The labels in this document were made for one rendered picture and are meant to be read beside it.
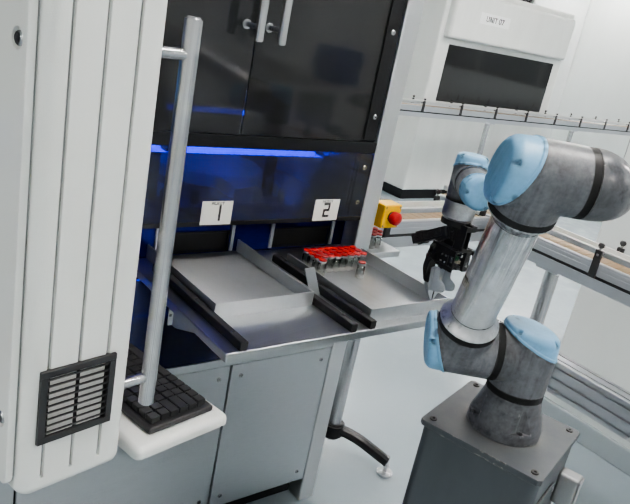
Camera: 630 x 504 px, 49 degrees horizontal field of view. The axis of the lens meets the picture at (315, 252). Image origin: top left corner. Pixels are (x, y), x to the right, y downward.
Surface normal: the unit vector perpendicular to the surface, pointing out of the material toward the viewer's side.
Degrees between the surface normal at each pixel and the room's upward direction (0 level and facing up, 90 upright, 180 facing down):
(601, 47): 90
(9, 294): 90
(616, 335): 90
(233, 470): 90
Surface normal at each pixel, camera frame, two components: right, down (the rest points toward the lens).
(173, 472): 0.59, 0.37
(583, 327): -0.79, 0.06
